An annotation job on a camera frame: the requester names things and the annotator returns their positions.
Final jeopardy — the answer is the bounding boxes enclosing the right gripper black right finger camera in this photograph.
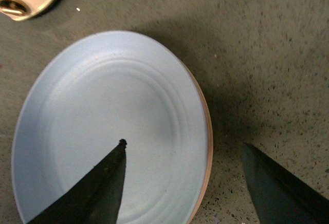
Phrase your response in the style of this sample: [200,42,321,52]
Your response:
[242,143,328,223]

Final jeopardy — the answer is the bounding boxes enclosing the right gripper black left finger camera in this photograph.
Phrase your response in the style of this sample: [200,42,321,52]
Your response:
[29,139,127,223]

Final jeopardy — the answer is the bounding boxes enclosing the light blue plate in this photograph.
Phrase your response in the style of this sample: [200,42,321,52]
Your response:
[11,31,207,223]

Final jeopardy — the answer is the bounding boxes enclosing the pink plate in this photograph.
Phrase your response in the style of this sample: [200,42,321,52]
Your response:
[181,62,213,223]

